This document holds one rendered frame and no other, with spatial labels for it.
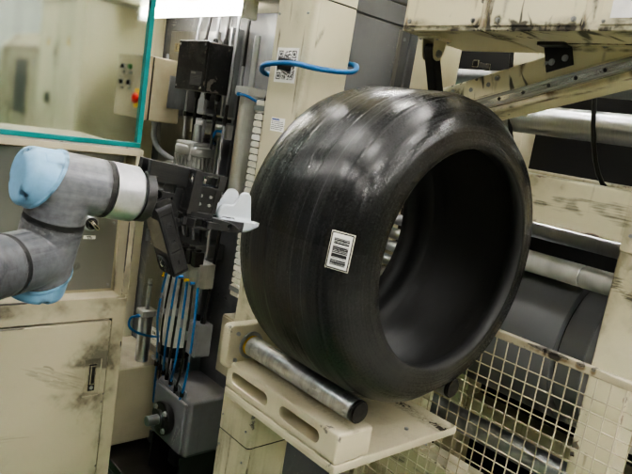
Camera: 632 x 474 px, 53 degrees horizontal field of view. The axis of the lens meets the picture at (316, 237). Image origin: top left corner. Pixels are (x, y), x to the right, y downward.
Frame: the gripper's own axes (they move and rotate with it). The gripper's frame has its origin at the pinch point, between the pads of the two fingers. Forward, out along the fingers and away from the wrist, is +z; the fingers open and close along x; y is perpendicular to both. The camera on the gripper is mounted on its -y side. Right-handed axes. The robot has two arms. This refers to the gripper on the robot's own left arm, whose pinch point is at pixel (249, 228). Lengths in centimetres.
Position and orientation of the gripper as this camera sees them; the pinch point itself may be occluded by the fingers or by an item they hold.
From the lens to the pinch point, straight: 100.4
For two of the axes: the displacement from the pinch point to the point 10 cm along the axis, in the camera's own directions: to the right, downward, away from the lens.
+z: 7.2, 1.2, 6.8
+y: 2.4, -9.7, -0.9
